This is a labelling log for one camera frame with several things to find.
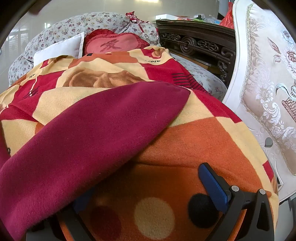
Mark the maroon knit garment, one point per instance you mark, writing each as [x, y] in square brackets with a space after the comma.
[92, 139]

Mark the grey patterned cloth pile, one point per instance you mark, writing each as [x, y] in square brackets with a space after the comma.
[69, 25]

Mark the red plastic bag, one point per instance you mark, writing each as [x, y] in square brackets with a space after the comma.
[227, 19]

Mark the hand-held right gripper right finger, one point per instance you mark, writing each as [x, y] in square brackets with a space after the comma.
[212, 187]

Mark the white pillow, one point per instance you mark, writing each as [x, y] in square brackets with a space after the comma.
[62, 48]

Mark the clear plastic bag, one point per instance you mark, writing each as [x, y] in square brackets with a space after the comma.
[211, 19]

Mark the red heart-shaped cushion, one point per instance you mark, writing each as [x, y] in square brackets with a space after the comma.
[120, 44]

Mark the black plastic crate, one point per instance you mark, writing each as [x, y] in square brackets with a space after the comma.
[196, 44]

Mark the white patterned cloth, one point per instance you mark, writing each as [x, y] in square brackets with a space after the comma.
[266, 92]

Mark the red orange checkered blanket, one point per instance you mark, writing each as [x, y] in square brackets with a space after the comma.
[196, 139]

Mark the red floral cloth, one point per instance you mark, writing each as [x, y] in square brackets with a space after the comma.
[134, 17]

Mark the white flat box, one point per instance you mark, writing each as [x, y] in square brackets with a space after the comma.
[166, 16]

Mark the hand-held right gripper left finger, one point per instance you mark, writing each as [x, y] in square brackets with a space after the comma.
[82, 204]

